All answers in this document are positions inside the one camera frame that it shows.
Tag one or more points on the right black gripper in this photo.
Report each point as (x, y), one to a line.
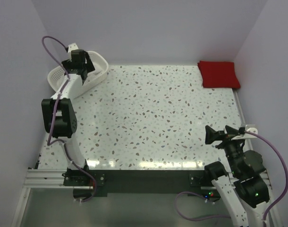
(211, 135)

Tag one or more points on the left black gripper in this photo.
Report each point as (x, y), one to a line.
(88, 65)

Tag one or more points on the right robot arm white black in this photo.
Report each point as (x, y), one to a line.
(243, 191)

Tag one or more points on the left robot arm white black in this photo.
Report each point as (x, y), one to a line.
(59, 117)

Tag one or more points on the white plastic perforated basket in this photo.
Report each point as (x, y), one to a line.
(56, 76)

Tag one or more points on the folded red t shirt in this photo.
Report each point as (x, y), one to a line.
(218, 74)

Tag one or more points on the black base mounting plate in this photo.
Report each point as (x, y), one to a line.
(103, 182)

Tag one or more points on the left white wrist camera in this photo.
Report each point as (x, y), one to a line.
(72, 47)

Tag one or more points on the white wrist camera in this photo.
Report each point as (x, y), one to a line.
(245, 128)
(72, 47)

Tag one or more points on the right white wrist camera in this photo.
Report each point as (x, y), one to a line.
(245, 128)

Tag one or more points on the aluminium extrusion rail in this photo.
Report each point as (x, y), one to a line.
(47, 179)

